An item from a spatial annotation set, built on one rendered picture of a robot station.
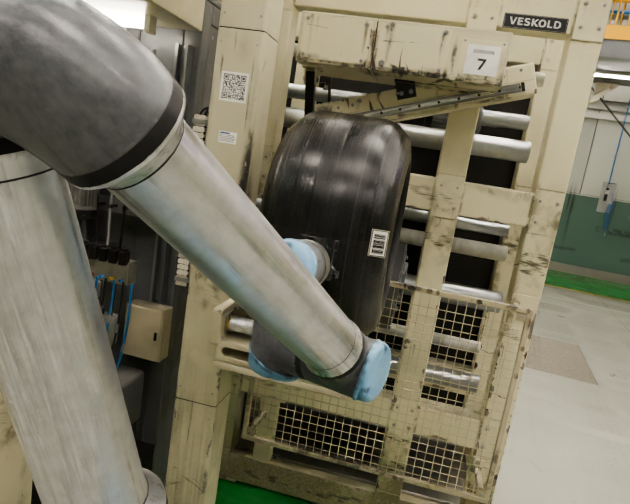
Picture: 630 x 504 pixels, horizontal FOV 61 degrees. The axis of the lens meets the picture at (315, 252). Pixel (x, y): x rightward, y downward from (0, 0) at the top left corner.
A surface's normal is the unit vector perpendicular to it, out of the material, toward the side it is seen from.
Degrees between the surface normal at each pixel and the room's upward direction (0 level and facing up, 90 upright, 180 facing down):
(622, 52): 90
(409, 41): 90
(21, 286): 96
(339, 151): 49
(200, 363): 90
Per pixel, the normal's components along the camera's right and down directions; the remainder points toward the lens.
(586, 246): -0.31, 0.12
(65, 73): 0.33, 0.10
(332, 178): -0.12, -0.30
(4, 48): 0.01, 0.07
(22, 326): 0.23, 0.36
